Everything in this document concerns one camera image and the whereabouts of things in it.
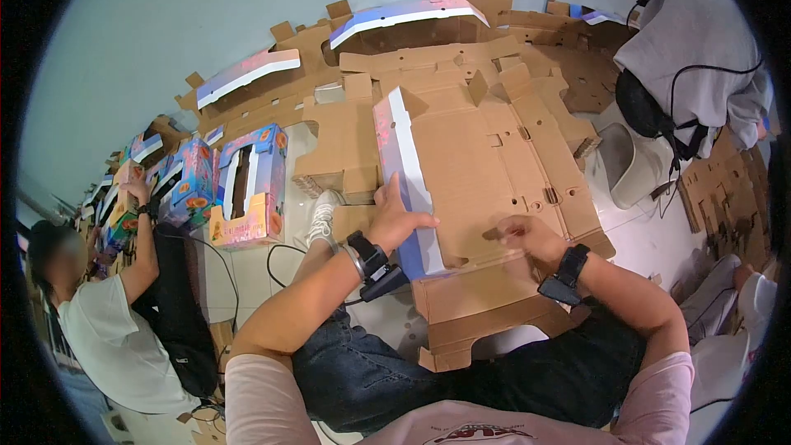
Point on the person's legs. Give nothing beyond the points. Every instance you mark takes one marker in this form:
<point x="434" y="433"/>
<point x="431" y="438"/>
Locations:
<point x="371" y="371"/>

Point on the row of folded printed boxes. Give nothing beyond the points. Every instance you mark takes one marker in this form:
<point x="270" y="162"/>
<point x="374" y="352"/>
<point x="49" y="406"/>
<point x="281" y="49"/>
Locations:
<point x="247" y="191"/>

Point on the black wrist band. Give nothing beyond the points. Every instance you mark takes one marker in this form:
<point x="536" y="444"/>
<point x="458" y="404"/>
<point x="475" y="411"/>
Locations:
<point x="371" y="259"/>
<point x="568" y="272"/>

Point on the person's left index finger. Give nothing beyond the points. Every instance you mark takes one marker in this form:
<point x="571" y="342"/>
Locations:
<point x="394" y="185"/>

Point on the cardboard box printed flap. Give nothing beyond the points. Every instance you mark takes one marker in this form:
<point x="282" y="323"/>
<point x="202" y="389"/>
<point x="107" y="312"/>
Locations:
<point x="494" y="160"/>

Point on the person's right hand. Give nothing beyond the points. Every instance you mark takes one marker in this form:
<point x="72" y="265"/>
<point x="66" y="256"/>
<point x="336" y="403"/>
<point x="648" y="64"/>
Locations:
<point x="537" y="241"/>

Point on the person's left thumb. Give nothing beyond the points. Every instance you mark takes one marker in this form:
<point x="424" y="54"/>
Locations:
<point x="423" y="221"/>

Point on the person's body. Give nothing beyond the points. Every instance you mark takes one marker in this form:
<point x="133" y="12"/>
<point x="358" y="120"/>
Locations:
<point x="494" y="427"/>

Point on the white plastic bin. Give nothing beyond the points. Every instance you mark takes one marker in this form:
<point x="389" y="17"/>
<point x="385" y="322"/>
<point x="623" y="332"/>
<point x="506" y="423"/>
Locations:
<point x="630" y="167"/>

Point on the stack of brown cardboard pieces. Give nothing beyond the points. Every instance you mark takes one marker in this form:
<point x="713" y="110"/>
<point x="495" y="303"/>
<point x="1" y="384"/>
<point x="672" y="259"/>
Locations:
<point x="723" y="198"/>

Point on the person's left hand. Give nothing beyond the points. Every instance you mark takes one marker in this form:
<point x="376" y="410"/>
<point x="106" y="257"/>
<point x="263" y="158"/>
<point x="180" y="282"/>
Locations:
<point x="389" y="222"/>

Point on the pile of flat cardboard sheets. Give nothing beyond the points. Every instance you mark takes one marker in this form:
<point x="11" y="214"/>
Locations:
<point x="395" y="55"/>

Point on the person's right fingers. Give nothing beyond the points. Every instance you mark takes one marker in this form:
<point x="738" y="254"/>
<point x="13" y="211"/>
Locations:
<point x="510" y="230"/>

